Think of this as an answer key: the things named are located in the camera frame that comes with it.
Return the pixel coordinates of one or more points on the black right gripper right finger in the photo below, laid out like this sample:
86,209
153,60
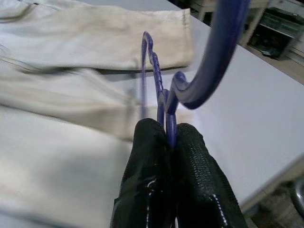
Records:
197,178

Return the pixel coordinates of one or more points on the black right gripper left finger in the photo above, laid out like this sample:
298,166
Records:
145,166

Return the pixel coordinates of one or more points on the purple plastic hanger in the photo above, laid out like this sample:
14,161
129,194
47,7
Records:
213,71

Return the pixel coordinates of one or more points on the cream stitched trousers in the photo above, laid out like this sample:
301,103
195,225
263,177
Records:
71,35

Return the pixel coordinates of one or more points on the dark cluttered shelf unit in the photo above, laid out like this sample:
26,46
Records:
275,35

